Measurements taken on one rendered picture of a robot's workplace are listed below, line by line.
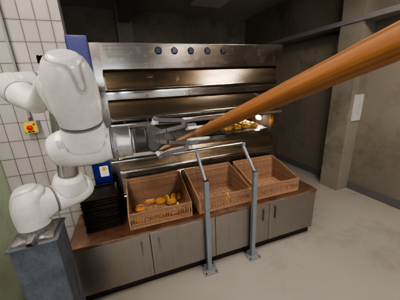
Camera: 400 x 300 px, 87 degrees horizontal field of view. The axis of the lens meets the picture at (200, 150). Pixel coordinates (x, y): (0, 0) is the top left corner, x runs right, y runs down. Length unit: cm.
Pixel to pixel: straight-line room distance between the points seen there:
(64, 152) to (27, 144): 169
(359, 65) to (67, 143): 57
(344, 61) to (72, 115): 50
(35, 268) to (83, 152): 99
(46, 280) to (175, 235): 96
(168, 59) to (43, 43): 98
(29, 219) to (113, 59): 138
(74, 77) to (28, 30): 172
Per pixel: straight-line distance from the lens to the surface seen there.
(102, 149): 61
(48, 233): 142
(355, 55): 25
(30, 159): 233
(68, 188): 136
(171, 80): 214
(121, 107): 212
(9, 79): 108
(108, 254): 203
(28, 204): 134
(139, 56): 212
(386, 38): 24
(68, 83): 53
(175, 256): 217
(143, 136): 62
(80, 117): 55
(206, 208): 189
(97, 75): 211
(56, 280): 155
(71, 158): 62
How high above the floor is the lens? 172
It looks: 17 degrees down
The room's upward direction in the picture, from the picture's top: 3 degrees counter-clockwise
